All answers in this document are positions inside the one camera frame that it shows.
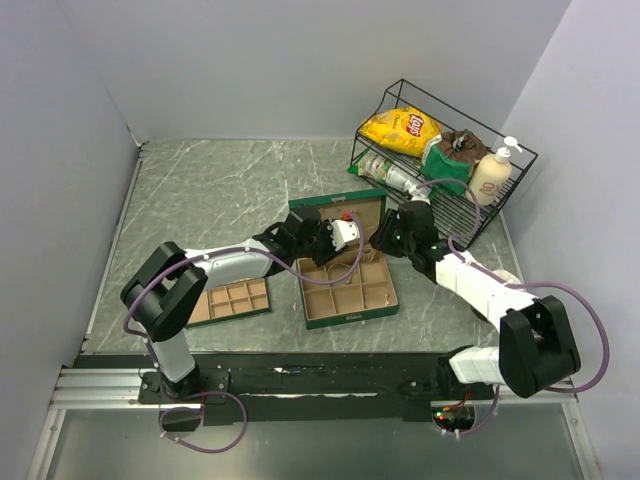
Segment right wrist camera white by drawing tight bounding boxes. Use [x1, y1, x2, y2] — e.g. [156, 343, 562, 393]
[407, 186, 431, 204]

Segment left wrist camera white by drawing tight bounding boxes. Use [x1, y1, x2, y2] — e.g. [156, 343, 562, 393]
[330, 212, 360, 251]

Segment green brown paper bag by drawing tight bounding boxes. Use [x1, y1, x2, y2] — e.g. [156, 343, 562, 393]
[420, 129, 488, 184]

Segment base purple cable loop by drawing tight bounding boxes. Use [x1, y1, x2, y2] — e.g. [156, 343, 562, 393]
[158, 390, 249, 455]

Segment black wire shelf rack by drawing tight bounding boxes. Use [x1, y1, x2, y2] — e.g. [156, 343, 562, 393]
[348, 79, 538, 248]

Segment silver pearl bangle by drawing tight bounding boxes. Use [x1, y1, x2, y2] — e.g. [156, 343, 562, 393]
[326, 262, 358, 287]
[363, 286, 391, 309]

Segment white tape roll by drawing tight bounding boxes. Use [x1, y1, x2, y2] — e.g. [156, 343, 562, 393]
[492, 269, 523, 292]

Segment green white snack bag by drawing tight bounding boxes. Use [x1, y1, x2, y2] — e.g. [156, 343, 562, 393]
[347, 149, 423, 197]

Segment yellow Lays chips bag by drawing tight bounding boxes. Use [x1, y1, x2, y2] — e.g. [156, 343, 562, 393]
[359, 107, 442, 158]

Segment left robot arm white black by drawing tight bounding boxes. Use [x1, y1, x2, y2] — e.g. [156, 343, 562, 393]
[120, 206, 359, 402]

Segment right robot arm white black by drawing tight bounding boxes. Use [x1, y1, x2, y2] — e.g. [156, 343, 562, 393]
[370, 201, 581, 399]

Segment green jewelry box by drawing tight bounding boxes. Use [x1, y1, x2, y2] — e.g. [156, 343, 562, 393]
[289, 188, 399, 330]

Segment green jewelry tray insert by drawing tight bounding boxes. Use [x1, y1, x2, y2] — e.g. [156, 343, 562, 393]
[186, 278, 271, 328]

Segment cream lotion pump bottle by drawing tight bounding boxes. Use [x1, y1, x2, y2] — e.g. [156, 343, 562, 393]
[464, 136, 523, 206]

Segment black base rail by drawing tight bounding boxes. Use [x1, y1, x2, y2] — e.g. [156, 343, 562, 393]
[74, 352, 494, 426]

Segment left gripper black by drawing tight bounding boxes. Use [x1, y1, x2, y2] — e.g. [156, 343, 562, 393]
[295, 219, 349, 268]

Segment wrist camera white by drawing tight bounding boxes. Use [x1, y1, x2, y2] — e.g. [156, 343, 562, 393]
[330, 212, 360, 251]
[407, 186, 431, 204]

